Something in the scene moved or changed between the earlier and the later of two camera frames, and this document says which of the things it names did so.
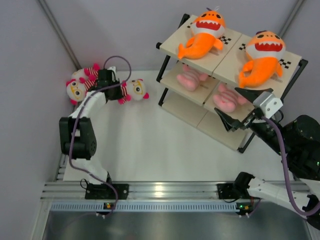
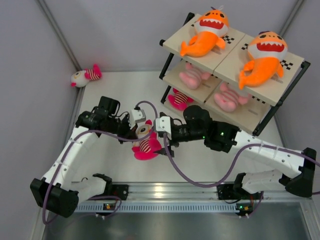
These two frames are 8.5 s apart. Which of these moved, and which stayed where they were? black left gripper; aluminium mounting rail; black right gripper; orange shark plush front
Moved: black right gripper; black left gripper
Stayed: orange shark plush front; aluminium mounting rail
